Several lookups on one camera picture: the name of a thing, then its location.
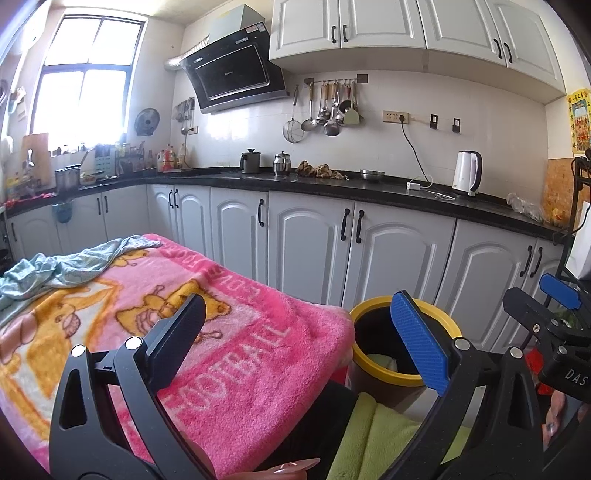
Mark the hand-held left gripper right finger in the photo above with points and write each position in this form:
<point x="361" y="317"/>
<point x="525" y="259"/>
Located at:
<point x="418" y="344"/>

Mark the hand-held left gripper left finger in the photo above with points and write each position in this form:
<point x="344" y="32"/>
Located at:
<point x="178" y="337"/>

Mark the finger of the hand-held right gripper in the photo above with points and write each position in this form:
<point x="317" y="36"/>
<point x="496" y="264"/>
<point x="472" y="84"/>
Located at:
<point x="531" y="314"/>
<point x="561" y="291"/>

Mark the yellow-rimmed waste bin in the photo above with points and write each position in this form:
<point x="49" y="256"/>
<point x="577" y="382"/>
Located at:
<point x="378" y="373"/>

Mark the person's right hand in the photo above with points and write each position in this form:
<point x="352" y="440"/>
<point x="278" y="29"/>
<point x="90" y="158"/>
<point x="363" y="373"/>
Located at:
<point x="556" y="410"/>

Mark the person's left hand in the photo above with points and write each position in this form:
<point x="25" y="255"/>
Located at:
<point x="286" y="470"/>

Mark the pink printed blanket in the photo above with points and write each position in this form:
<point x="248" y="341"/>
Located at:
<point x="258" y="350"/>

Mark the clear plastic bag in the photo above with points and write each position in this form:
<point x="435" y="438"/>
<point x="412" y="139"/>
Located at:
<point x="526" y="207"/>

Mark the cork board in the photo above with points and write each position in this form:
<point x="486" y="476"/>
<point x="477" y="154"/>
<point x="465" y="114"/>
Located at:
<point x="558" y="189"/>

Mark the yellow-green fleece cloth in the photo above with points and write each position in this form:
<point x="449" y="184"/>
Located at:
<point x="369" y="443"/>

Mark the black metal rack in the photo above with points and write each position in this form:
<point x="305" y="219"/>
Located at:
<point x="577" y="175"/>

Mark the person's black pants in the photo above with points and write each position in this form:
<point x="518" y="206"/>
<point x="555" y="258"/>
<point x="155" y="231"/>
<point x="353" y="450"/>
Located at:
<point x="318" y="415"/>

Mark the light blue cloth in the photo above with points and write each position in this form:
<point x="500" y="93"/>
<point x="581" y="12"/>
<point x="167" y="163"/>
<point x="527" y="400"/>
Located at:
<point x="69" y="270"/>

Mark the white electric kettle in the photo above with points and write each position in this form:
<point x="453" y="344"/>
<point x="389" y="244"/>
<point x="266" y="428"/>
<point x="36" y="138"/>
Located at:
<point x="466" y="175"/>

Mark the row of white lower cabinets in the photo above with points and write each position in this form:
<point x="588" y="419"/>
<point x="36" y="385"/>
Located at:
<point x="300" y="240"/>

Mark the white charger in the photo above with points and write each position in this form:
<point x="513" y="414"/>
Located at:
<point x="413" y="185"/>

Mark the black kitchen countertop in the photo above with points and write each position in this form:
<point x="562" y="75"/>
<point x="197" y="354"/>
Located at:
<point x="378" y="187"/>

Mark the blue hanging container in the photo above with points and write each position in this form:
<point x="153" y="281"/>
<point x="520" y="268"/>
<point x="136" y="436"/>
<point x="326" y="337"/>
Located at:
<point x="63" y="213"/>

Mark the steel bowl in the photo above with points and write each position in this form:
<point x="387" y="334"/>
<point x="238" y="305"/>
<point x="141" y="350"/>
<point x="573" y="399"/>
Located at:
<point x="371" y="175"/>

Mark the group of condiment bottles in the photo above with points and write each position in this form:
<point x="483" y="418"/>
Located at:
<point x="171" y="159"/>

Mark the teal knife holder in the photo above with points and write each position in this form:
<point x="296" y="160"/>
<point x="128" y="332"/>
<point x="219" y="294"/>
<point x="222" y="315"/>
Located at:
<point x="106" y="161"/>

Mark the steel cooking pot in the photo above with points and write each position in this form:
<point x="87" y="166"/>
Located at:
<point x="67" y="180"/>

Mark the brown patterned rag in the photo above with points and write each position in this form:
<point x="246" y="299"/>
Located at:
<point x="321" y="170"/>

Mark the hanging utensils beside hood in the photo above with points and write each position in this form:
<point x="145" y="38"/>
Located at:
<point x="184" y="115"/>

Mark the wooden cutting board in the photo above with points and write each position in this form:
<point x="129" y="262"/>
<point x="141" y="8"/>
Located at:
<point x="37" y="150"/>

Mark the row of hanging kitchen utensils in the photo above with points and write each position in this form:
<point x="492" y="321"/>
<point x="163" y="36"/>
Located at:
<point x="330" y="115"/>

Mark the black range hood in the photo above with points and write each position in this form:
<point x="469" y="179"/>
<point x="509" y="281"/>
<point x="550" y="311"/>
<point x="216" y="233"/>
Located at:
<point x="235" y="78"/>

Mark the kitchen window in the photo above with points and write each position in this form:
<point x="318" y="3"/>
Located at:
<point x="87" y="83"/>

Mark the yellow wall poster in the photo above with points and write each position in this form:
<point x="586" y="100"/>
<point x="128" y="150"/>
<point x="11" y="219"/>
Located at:
<point x="581" y="120"/>

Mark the black wall hook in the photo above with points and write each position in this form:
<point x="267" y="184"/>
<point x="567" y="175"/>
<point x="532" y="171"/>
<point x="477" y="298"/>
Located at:
<point x="456" y="125"/>
<point x="434" y="122"/>

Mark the small wall fan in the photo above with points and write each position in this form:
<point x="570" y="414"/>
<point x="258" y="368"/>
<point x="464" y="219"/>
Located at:
<point x="146" y="122"/>

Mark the beige wall power strip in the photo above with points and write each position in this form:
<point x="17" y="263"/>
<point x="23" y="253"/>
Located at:
<point x="395" y="117"/>

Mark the white upper wall cabinets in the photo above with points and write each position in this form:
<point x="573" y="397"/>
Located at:
<point x="378" y="23"/>

